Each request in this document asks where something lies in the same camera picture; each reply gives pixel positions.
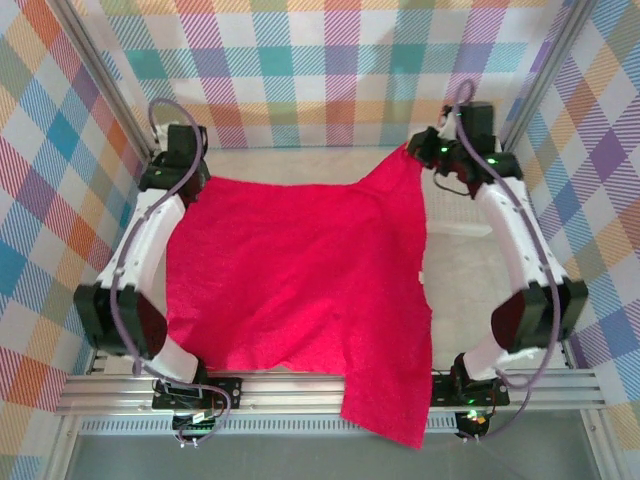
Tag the grey aluminium side rail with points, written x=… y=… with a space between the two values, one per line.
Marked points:
x=569 y=361
x=97 y=362

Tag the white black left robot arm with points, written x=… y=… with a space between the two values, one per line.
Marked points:
x=145 y=235

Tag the thin grey frame rail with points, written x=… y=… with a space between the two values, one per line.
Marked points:
x=300 y=148

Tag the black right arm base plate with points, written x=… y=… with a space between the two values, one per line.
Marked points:
x=445 y=395

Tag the red t-shirt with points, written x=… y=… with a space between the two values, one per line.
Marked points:
x=300 y=275

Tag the white plastic basket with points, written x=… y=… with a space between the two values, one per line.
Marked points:
x=450 y=215

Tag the aluminium mounting rail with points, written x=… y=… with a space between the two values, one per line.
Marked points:
x=280 y=392

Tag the grey aluminium frame post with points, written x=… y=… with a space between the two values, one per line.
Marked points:
x=550 y=65
x=106 y=75

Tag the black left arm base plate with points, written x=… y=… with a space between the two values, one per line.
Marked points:
x=227 y=392

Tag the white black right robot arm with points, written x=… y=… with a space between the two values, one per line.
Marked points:
x=515 y=235

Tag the grey frame leg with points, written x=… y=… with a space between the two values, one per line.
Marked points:
x=602 y=445
x=62 y=447

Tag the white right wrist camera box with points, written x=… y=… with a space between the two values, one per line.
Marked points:
x=446 y=125

